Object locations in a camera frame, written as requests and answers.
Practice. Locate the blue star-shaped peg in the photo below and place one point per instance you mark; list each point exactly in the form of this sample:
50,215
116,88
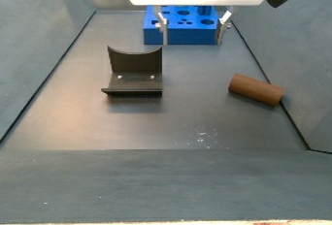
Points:
204,10

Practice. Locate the brown round cylinder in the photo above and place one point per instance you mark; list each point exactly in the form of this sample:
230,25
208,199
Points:
255,89

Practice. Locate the black curved cradle stand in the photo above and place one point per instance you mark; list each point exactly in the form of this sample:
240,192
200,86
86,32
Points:
136,73

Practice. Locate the blue block with shaped holes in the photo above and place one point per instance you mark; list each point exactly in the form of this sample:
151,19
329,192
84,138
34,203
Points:
189,28

